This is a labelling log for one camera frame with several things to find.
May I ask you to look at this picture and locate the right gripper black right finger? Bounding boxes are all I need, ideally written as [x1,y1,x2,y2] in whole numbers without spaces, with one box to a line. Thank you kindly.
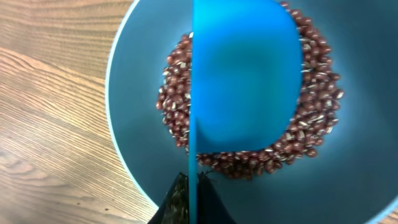
[197,172,236,224]

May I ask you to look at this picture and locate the red beans in bowl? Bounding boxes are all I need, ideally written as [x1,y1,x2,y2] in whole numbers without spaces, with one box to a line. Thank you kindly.
[155,1,344,179]

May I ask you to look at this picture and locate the blue plastic scoop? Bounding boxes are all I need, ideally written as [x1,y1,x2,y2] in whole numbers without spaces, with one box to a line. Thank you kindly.
[188,0,302,223]

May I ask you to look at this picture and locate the teal metal bowl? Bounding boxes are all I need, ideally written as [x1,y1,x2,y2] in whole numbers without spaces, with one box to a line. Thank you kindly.
[106,0,397,223]

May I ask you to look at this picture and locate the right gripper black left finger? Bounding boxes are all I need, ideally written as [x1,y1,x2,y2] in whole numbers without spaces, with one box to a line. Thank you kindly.
[148,172,189,224]

